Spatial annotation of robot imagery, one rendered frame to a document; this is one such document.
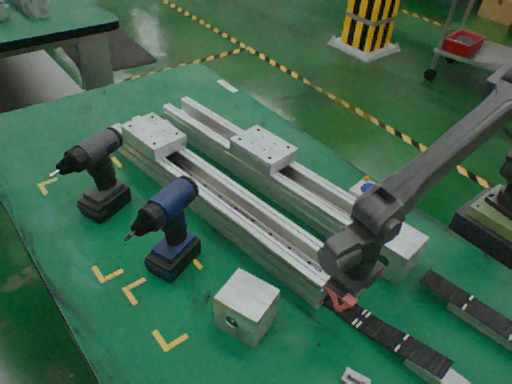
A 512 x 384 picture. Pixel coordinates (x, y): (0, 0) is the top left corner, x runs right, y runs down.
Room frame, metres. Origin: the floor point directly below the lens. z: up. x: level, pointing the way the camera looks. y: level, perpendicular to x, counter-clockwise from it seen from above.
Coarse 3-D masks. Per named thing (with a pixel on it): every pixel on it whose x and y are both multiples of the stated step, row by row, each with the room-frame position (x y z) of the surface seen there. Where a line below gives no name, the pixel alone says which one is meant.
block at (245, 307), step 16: (240, 272) 0.58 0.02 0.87; (224, 288) 0.54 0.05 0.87; (240, 288) 0.54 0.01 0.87; (256, 288) 0.54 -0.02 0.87; (272, 288) 0.54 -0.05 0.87; (224, 304) 0.50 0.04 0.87; (240, 304) 0.50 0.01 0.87; (256, 304) 0.50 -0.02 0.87; (272, 304) 0.52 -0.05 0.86; (224, 320) 0.50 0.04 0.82; (240, 320) 0.48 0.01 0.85; (256, 320) 0.47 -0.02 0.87; (272, 320) 0.53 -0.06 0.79; (240, 336) 0.48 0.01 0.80; (256, 336) 0.47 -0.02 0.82
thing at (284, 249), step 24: (144, 168) 0.99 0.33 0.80; (168, 168) 0.92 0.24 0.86; (192, 168) 0.96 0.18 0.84; (216, 192) 0.87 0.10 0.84; (240, 192) 0.84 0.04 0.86; (216, 216) 0.78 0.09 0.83; (240, 216) 0.76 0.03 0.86; (264, 216) 0.78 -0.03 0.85; (240, 240) 0.73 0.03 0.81; (264, 240) 0.68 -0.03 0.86; (288, 240) 0.72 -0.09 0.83; (312, 240) 0.70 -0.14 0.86; (264, 264) 0.67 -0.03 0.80; (288, 264) 0.63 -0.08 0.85; (312, 264) 0.65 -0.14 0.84; (312, 288) 0.58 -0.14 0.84
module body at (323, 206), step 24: (168, 120) 1.23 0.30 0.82; (192, 120) 1.17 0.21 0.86; (216, 120) 1.18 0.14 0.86; (192, 144) 1.14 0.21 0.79; (216, 144) 1.08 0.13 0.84; (240, 168) 1.00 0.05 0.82; (288, 168) 0.98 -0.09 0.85; (264, 192) 0.93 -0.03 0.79; (288, 192) 0.89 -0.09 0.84; (312, 192) 0.90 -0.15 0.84; (336, 192) 0.87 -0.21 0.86; (312, 216) 0.83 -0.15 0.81; (336, 216) 0.78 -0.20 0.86
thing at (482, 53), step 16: (448, 16) 3.47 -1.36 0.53; (464, 16) 3.87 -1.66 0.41; (464, 32) 3.67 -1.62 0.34; (448, 48) 3.44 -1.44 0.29; (464, 48) 3.36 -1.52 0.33; (480, 48) 3.55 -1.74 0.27; (496, 48) 3.59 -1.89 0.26; (432, 64) 3.46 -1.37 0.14; (480, 64) 3.25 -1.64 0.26; (496, 64) 3.26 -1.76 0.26
